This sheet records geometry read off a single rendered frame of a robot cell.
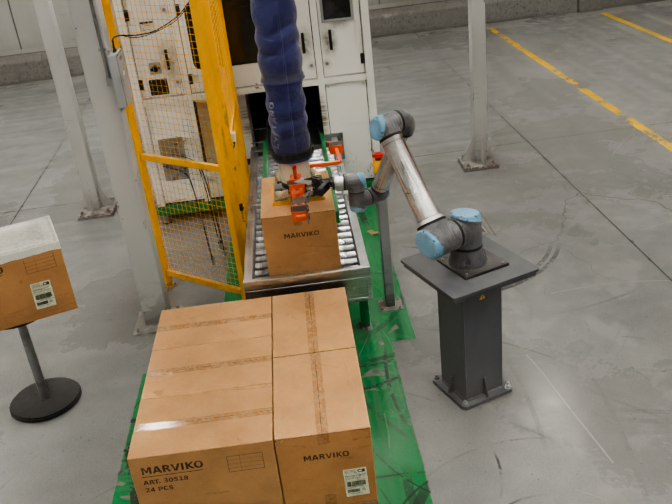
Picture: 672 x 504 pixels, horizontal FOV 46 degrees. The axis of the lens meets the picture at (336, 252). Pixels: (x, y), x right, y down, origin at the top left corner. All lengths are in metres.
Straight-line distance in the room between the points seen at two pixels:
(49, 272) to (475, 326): 2.20
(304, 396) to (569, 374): 1.63
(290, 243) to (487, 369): 1.24
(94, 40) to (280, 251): 1.56
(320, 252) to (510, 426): 1.34
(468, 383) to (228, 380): 1.27
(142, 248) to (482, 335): 2.21
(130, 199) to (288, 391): 1.91
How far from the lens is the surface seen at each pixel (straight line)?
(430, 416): 4.24
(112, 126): 4.86
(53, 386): 5.02
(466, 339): 4.08
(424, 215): 3.80
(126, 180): 4.96
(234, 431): 3.43
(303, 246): 4.34
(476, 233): 3.90
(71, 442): 4.58
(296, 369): 3.72
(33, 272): 4.37
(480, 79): 7.10
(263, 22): 4.18
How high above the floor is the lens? 2.64
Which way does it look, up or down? 26 degrees down
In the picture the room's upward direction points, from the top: 7 degrees counter-clockwise
